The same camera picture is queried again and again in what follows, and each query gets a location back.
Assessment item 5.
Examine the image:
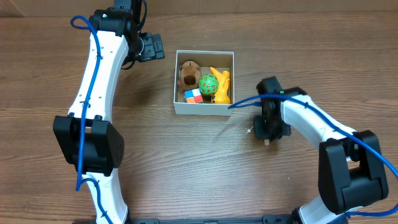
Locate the small wooden rattle drum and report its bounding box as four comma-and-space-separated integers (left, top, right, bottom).
246, 126, 270, 146

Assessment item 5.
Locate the brown plush capybara toy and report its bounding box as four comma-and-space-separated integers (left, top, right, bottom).
177, 60, 202, 94

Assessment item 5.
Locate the yellow rubber toy animal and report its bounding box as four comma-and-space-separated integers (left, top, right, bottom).
210, 67, 231, 105

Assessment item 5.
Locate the colourful two-by-two puzzle cube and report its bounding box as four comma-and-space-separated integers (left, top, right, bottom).
184, 88, 203, 103

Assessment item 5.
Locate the green patterned ball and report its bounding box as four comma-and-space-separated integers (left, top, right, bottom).
198, 74, 219, 95

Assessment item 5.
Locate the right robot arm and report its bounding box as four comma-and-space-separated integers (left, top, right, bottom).
254, 77, 391, 223

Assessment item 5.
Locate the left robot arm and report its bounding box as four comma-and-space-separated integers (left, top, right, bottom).
53, 0, 165, 223

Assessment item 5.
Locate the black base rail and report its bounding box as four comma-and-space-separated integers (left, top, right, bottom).
73, 214, 299, 224

